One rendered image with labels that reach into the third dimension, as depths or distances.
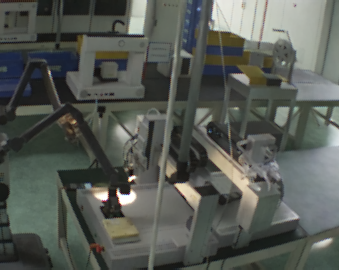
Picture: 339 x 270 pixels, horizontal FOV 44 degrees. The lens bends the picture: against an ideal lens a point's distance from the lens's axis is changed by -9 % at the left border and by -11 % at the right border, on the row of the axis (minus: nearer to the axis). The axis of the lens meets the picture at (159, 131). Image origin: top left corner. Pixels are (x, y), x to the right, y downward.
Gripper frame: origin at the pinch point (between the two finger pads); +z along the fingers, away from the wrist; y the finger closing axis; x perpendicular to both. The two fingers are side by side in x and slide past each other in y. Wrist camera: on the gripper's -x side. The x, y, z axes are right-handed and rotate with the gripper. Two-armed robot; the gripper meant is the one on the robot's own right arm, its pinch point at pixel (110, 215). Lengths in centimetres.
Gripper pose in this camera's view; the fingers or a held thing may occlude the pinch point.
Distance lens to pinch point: 262.9
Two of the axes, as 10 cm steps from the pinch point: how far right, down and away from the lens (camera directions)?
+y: 9.2, -0.4, 4.0
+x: -3.8, -4.1, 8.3
